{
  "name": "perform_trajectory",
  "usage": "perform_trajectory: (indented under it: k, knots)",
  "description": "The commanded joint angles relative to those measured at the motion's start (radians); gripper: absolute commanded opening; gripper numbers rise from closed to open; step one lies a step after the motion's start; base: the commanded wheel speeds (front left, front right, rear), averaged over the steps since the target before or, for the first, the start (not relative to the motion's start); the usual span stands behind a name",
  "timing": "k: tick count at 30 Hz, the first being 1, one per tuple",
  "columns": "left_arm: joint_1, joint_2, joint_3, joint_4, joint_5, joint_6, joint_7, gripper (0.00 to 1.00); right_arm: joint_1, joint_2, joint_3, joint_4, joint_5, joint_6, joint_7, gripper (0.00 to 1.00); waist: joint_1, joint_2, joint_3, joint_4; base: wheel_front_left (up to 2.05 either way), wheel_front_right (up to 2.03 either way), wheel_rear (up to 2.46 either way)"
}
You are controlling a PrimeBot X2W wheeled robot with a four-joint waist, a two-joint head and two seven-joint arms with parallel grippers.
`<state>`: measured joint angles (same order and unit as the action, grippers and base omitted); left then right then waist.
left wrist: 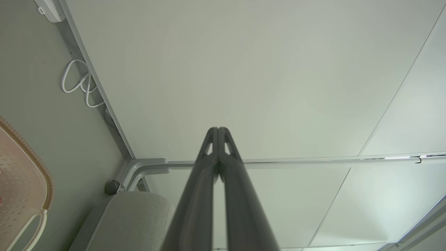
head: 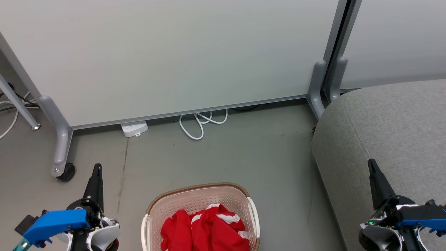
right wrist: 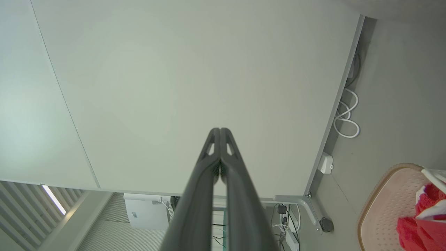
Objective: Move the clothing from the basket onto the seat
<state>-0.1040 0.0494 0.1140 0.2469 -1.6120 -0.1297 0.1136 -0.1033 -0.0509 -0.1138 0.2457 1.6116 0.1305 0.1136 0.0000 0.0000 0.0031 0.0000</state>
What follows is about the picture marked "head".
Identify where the white laundry basket brown rim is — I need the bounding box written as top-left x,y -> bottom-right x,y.
141,182 -> 261,251

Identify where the black caster wheel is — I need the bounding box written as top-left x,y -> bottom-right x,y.
57,162 -> 76,182

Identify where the wide white partition panel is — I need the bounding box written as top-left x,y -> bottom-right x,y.
0,0 -> 349,130

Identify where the grey partition foot with caster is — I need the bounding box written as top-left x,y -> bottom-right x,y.
38,95 -> 74,177

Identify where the red white garment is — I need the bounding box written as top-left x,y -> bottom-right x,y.
160,204 -> 251,251

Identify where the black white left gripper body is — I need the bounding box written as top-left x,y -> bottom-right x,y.
67,199 -> 121,251

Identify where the grey metal table leg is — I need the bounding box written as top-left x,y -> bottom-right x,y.
0,73 -> 41,131

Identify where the narrow white partition panel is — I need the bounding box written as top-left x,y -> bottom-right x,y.
340,0 -> 446,92

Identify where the coiled white cable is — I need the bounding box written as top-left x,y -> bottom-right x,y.
179,109 -> 228,140

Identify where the thin black cable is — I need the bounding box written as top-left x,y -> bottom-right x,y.
0,82 -> 37,113

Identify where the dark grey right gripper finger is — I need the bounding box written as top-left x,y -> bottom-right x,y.
368,159 -> 396,211

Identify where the grey fabric sofa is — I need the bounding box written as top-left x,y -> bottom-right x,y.
311,79 -> 446,251

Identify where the thin white cable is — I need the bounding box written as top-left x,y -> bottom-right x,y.
0,91 -> 41,140

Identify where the black cable under partition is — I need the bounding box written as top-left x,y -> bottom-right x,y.
231,104 -> 260,112

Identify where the white power strip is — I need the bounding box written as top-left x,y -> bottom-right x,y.
121,120 -> 149,138

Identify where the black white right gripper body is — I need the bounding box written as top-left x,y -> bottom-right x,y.
359,195 -> 430,251

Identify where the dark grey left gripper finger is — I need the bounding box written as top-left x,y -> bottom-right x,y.
83,163 -> 104,210

